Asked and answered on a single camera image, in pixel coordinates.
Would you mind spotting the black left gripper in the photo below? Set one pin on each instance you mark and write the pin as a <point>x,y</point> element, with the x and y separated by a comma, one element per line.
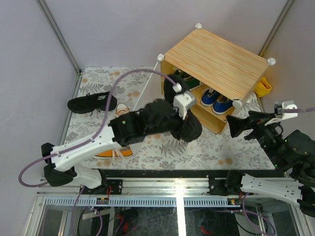
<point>180,121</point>

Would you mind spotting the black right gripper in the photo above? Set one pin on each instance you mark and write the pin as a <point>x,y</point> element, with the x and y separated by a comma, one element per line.
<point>236,124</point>

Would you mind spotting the blue sneaker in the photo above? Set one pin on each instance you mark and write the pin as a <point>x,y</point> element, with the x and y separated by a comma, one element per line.
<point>222,105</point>
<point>209,97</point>

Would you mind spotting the white cabinet door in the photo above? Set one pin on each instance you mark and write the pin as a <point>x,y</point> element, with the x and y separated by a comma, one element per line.
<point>150,92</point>

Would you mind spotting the green sneaker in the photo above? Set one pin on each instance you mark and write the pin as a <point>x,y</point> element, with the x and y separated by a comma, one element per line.
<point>193,83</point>
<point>178,72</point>

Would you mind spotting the wooden shoe cabinet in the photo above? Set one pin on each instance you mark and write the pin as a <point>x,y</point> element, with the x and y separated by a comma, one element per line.
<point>217,64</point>

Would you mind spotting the black shoe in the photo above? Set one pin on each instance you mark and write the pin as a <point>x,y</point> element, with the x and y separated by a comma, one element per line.
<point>192,128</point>
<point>88,103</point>

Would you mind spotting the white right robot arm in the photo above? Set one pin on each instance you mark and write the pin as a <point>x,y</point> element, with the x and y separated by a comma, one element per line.
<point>296,152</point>

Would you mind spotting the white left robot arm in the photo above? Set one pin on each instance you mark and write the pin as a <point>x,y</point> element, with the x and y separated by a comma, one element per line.
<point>64,162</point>

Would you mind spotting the orange sneaker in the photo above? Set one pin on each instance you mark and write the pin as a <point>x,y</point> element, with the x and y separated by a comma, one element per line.
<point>114,154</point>
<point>121,109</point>

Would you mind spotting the yellow plastic bin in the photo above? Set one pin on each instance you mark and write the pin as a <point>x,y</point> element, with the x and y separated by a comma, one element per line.
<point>263,88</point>

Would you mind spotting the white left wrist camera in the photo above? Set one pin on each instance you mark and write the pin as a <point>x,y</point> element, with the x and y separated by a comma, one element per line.
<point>183,100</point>

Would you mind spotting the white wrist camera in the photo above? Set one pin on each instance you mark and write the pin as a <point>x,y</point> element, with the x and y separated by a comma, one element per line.
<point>283,110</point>
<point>183,100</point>

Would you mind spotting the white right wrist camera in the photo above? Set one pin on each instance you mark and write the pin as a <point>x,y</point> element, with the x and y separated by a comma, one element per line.
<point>283,110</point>

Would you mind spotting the aluminium rail frame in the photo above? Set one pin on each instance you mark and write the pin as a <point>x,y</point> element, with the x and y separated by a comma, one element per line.
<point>160,187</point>

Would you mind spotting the grey slotted cable duct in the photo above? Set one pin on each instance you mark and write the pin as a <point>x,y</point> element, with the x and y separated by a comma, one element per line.
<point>140,202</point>

